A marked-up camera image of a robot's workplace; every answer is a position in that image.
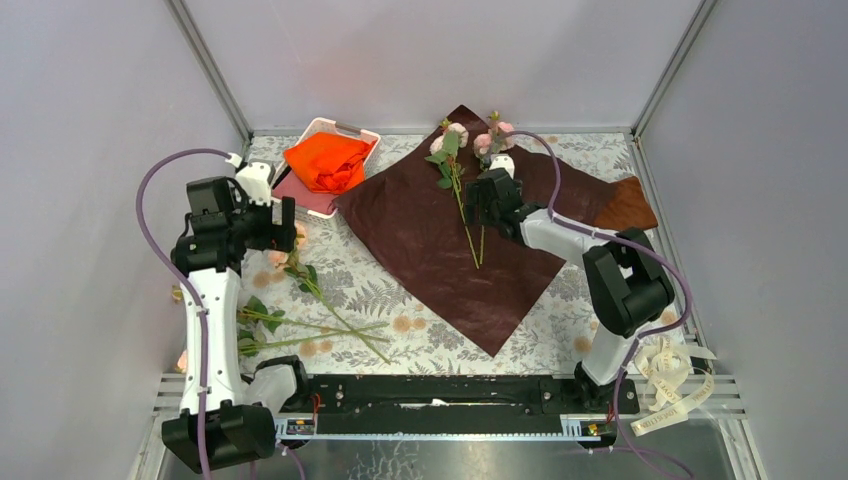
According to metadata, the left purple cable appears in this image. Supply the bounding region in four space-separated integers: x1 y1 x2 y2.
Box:
135 148 306 480

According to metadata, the pink paper sheet in basket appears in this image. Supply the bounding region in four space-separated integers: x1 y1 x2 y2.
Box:
272 169 336 215

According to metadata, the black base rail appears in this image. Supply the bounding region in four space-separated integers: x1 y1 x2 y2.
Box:
275 374 640 442

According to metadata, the brown folded cloth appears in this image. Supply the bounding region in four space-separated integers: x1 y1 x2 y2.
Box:
590 176 659 231

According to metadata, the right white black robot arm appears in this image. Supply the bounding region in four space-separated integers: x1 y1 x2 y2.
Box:
465 169 675 412

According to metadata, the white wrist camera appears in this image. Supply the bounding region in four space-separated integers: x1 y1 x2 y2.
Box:
235 162 276 206
489 153 515 179

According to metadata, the orange folded cloth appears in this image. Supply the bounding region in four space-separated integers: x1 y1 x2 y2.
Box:
283 132 374 195

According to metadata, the dark red wrapping paper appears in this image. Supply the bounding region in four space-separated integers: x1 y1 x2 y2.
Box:
336 133 633 356

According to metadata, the cream printed ribbon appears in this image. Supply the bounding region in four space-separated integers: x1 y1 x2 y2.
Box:
631 335 717 437

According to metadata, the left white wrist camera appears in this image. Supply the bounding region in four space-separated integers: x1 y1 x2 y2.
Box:
235 162 276 206

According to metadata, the pink fake flower bunch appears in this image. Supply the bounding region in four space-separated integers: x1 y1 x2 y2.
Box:
188 112 504 363

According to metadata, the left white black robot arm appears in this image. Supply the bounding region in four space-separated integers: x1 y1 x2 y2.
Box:
162 176 312 477

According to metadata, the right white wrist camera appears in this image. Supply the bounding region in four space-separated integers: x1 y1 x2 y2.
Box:
489 153 515 179

